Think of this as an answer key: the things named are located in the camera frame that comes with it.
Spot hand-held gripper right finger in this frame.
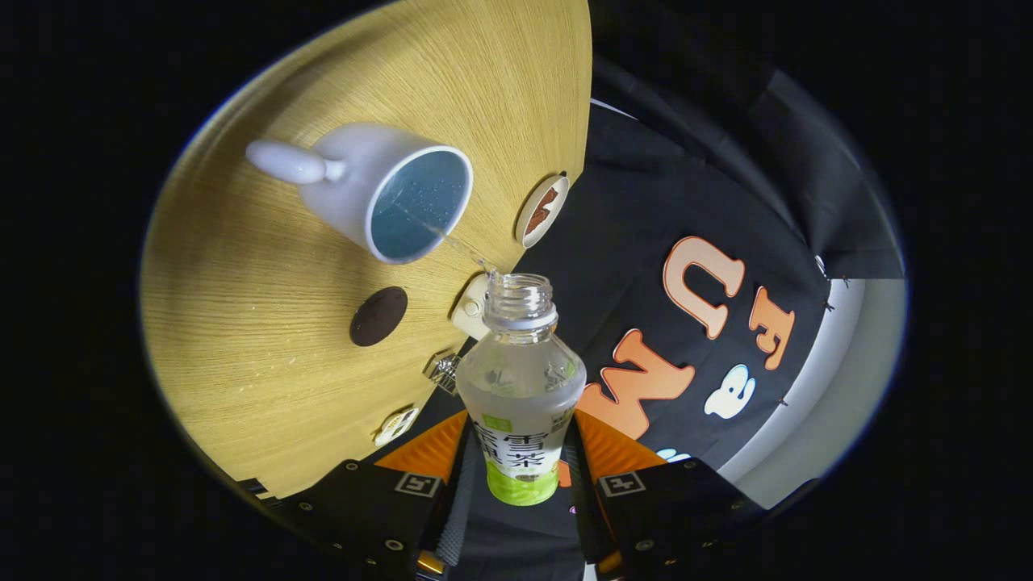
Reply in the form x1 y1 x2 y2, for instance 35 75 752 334
563 409 767 578

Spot clear juice bottle green label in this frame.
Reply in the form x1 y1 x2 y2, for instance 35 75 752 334
456 274 588 508

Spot small round white plate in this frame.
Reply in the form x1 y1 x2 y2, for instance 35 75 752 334
515 174 571 249

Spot cream toaster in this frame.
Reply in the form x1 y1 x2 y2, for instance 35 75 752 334
450 273 495 341

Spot brown food pieces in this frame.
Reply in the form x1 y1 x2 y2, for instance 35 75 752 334
525 187 560 236

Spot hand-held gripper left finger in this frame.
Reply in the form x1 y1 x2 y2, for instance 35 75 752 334
274 409 485 578

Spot dark brown round coaster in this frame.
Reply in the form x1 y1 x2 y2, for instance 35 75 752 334
349 286 409 348

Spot wooden table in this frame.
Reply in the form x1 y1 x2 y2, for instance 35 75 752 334
139 0 594 499

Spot black backdrop cloth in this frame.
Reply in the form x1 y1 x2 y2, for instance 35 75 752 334
464 0 906 581

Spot white cup blue inside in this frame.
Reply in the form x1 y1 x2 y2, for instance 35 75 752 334
245 122 475 265

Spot white divided dish with beans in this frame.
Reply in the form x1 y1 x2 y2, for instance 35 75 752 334
373 408 420 448

